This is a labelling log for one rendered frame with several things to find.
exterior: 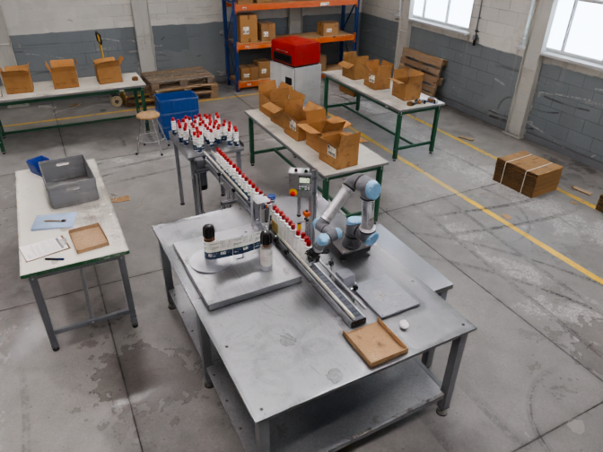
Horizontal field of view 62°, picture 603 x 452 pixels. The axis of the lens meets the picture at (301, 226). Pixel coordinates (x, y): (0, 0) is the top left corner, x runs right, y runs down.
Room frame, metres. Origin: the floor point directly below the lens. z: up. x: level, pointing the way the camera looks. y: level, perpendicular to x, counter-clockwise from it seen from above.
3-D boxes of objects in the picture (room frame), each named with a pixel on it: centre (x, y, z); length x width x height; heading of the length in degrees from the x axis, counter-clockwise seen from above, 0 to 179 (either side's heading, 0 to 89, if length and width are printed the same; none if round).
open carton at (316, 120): (5.29, -0.23, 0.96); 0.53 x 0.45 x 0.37; 119
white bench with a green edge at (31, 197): (3.81, 2.08, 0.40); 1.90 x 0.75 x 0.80; 27
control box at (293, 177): (3.19, 0.01, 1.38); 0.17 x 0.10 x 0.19; 84
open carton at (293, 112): (5.66, 0.04, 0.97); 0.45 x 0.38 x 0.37; 120
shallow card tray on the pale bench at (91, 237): (3.28, 1.67, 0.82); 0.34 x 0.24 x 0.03; 33
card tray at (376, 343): (2.18, -0.45, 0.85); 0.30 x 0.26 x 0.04; 29
